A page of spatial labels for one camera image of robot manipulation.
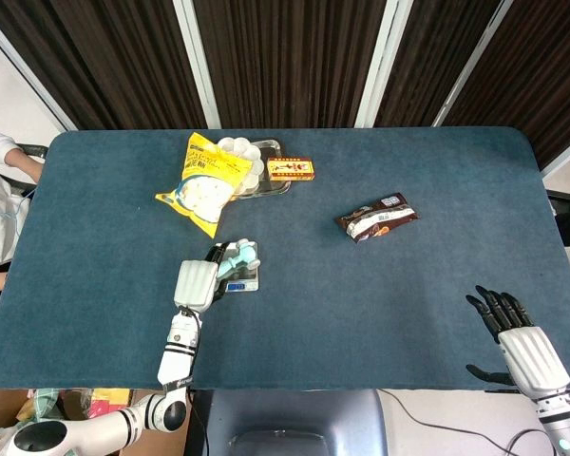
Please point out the white round candies pack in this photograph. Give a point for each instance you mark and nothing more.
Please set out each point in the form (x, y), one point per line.
(244, 161)

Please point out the red yellow small box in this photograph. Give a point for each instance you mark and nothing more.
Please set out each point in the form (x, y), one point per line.
(290, 169)

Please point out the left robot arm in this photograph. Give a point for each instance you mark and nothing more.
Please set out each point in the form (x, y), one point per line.
(161, 380)

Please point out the yellow snack bag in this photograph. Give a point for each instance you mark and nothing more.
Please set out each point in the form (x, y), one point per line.
(202, 185)

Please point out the light blue handheld massager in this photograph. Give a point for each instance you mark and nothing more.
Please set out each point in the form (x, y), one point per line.
(240, 259)

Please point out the blue table cloth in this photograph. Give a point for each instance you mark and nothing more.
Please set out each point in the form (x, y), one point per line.
(313, 309)

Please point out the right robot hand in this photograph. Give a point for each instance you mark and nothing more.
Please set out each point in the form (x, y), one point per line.
(527, 354)

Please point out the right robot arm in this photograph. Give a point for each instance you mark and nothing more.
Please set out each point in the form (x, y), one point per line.
(563, 425)

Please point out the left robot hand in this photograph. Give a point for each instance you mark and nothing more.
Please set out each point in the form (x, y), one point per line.
(199, 280)

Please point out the cardboard box with items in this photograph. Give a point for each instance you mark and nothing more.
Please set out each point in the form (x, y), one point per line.
(85, 404)

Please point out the brown chocolate snack packet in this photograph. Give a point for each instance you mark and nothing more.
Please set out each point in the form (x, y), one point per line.
(377, 216)

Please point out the clear plastic tray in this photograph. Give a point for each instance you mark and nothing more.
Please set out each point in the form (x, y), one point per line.
(271, 166)

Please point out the small digital scale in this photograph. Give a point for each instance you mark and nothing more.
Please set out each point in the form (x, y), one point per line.
(244, 280)

